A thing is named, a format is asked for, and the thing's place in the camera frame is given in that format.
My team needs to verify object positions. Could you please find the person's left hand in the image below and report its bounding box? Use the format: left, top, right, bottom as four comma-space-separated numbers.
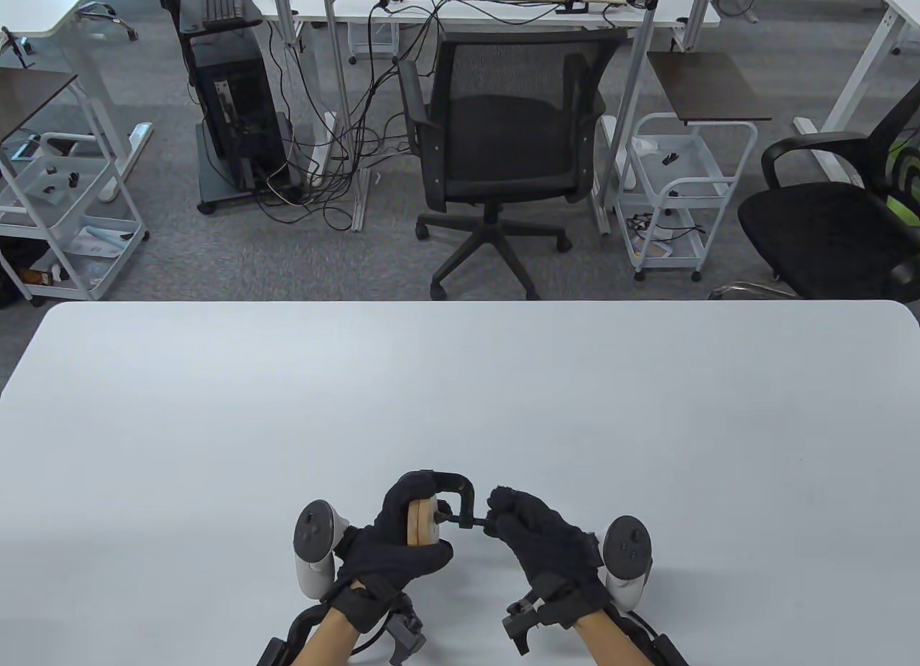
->
331, 473, 456, 632

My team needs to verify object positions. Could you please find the person's right hand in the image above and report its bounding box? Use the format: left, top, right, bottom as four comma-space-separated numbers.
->
487, 485, 609, 628

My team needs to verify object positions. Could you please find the black metal clamp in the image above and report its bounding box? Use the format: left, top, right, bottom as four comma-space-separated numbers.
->
399, 470, 504, 535

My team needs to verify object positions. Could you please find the person's left forearm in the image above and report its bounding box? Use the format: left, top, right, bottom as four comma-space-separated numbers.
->
295, 609, 360, 666

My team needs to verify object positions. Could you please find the person's right forearm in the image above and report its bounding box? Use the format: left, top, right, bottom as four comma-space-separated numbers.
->
575, 609, 651, 666

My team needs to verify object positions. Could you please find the grey white left controller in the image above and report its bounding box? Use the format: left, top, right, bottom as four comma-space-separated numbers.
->
293, 499, 350, 599

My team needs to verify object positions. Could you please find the grey white controller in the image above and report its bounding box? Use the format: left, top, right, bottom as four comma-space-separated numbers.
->
601, 517, 654, 611
293, 499, 350, 599

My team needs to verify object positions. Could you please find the grey white right controller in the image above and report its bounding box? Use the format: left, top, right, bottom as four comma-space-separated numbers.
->
601, 517, 654, 611

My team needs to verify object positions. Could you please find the chrome chair base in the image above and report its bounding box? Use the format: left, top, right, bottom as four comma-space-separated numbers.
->
708, 282, 802, 300

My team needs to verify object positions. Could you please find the grey rolling computer stand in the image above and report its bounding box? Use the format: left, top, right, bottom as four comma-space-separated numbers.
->
160, 0, 297, 216

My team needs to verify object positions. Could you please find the white rolling cart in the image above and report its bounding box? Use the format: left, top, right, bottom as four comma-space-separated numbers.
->
0, 131, 152, 304
615, 113, 759, 282

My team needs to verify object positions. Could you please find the black mesh office chair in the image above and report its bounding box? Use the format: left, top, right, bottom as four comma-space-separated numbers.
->
397, 30, 630, 300

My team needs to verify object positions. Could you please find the black green office chair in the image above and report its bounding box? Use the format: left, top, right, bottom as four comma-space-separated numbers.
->
738, 80, 920, 300

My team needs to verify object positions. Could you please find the white power strip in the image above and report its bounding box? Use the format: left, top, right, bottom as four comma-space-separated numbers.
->
308, 111, 339, 187

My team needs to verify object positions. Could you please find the black computer tower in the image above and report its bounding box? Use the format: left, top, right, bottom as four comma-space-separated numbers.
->
188, 45, 292, 191

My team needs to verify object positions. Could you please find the dark brown side tabletop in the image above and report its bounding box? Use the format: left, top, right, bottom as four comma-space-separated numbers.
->
0, 68, 78, 144
647, 50, 773, 126

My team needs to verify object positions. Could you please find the white desk with metal posts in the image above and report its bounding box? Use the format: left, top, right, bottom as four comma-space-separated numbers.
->
248, 0, 722, 236

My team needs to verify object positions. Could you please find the white desk with angled leg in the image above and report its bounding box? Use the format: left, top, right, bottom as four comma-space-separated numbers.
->
793, 0, 920, 187

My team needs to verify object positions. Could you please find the white curved desk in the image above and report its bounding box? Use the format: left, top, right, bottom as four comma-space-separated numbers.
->
0, 0, 155, 203

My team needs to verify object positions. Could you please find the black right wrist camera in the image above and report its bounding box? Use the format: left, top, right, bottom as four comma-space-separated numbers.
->
502, 600, 547, 657

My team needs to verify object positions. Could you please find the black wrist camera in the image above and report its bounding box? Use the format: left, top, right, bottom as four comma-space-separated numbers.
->
502, 600, 547, 657
388, 609, 426, 664

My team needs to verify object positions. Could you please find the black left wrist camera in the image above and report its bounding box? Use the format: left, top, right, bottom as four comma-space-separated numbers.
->
388, 609, 426, 664

